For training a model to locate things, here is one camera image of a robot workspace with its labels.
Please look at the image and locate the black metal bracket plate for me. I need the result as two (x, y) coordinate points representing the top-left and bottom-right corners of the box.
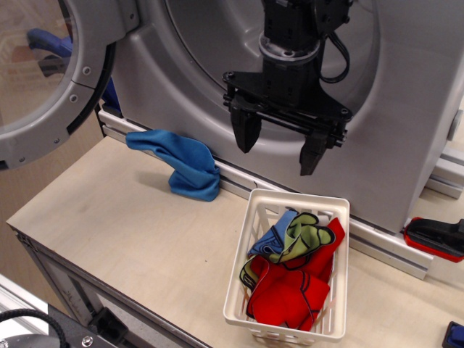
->
(47, 304), (129, 347)

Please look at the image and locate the blue folded cloth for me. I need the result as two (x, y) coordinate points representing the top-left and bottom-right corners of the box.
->
(125, 130), (220, 202)

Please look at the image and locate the round grey machine door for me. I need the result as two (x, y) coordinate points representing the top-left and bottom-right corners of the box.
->
(1, 1), (139, 170)

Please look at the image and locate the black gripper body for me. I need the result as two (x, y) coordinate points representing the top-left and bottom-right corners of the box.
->
(223, 59), (353, 147)

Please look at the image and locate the black braided cable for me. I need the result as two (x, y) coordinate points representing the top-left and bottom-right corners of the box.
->
(0, 308), (70, 348)

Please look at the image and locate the grey toy washing machine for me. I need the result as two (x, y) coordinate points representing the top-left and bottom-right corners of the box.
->
(113, 1), (463, 231)

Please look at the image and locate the light blue cloth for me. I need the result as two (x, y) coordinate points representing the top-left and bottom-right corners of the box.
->
(248, 210), (298, 257)

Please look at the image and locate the red and black clamp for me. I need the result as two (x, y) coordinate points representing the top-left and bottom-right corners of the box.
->
(403, 217), (463, 262)

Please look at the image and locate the blue black clamp corner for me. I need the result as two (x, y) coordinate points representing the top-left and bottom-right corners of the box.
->
(442, 321), (464, 348)

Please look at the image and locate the aluminium table frame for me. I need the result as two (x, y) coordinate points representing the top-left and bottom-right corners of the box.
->
(15, 230), (208, 347)

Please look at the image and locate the aluminium extrusion rail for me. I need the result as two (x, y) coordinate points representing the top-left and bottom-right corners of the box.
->
(97, 109), (434, 280)

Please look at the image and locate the red cloth with black trim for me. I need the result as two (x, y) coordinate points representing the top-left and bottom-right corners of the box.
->
(246, 218), (345, 331)

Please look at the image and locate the green cloth with black trim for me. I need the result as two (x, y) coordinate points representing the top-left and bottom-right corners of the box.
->
(239, 212), (336, 290)

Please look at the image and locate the white plastic laundry basket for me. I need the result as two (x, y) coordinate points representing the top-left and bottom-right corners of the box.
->
(223, 189), (349, 345)

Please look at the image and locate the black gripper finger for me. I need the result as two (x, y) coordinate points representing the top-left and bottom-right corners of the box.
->
(229, 94), (262, 153)
(299, 132), (328, 176)

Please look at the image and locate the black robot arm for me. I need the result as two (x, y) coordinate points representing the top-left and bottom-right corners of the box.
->
(223, 1), (353, 175)

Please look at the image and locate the blue clamp behind door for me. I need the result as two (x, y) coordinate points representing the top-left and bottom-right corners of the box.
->
(26, 28), (123, 113)

